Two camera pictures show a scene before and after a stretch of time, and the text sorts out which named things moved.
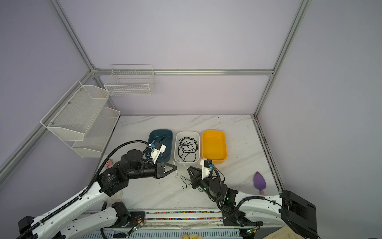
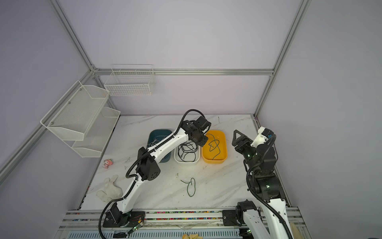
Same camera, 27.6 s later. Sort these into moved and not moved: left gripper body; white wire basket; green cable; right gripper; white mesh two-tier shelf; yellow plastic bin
Moved: green cable; left gripper body; right gripper
Not moved: white mesh two-tier shelf; yellow plastic bin; white wire basket
